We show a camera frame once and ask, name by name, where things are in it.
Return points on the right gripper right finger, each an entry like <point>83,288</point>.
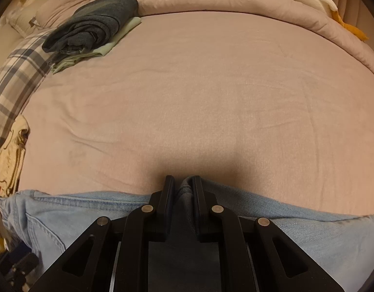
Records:
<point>254,255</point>

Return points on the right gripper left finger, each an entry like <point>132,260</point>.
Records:
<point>112,255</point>

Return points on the light blue denim pants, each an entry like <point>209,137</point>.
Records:
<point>342,245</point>

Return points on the cream printed folded garment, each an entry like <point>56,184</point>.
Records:
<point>12,154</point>

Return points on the blue plaid pillow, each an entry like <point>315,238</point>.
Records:
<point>20,75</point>

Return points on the pink quilted comforter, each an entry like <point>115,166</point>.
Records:
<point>55,12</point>

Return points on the folded dark denim jeans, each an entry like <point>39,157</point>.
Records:
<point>90,27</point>

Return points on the folded light green cloth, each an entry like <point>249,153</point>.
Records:
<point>101,51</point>

